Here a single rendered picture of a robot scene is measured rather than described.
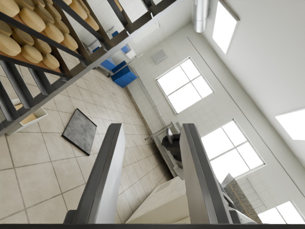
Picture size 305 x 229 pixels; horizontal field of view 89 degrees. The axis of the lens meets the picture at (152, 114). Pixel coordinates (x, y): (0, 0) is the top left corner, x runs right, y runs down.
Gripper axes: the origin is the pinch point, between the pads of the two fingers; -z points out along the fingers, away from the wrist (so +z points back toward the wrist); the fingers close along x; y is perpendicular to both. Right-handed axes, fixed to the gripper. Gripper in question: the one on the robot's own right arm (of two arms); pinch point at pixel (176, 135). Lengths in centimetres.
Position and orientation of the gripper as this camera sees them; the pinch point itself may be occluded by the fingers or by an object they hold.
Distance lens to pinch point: 54.5
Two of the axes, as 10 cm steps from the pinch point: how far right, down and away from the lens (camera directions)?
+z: 3.3, 6.6, 6.7
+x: 9.3, -1.0, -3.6
